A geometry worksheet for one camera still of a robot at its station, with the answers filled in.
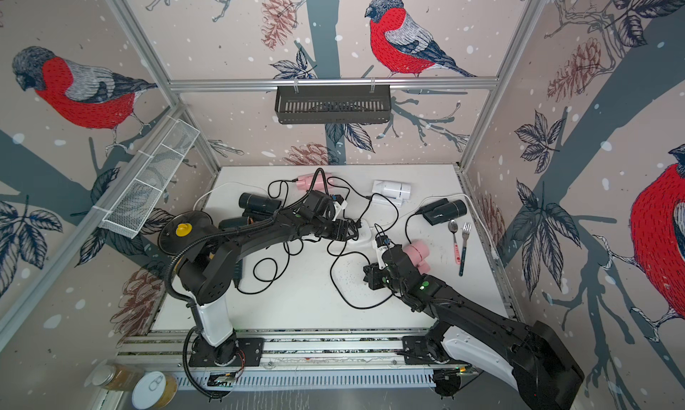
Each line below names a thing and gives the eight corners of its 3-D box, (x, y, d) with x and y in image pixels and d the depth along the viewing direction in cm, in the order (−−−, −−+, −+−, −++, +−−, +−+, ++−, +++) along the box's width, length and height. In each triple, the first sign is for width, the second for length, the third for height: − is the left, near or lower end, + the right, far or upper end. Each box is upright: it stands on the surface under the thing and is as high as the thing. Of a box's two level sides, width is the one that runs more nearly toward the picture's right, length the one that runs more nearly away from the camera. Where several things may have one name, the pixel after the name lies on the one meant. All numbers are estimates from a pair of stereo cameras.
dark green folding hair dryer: (433, 231, 100) (436, 224, 97) (418, 212, 106) (421, 205, 102) (466, 215, 105) (471, 208, 101) (451, 198, 110) (454, 191, 107)
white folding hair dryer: (387, 215, 105) (389, 205, 100) (364, 194, 112) (365, 183, 107) (412, 198, 111) (415, 187, 105) (389, 178, 118) (390, 167, 113)
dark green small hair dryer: (238, 217, 104) (234, 211, 101) (244, 199, 110) (240, 192, 107) (278, 216, 104) (275, 210, 101) (281, 199, 110) (279, 192, 107)
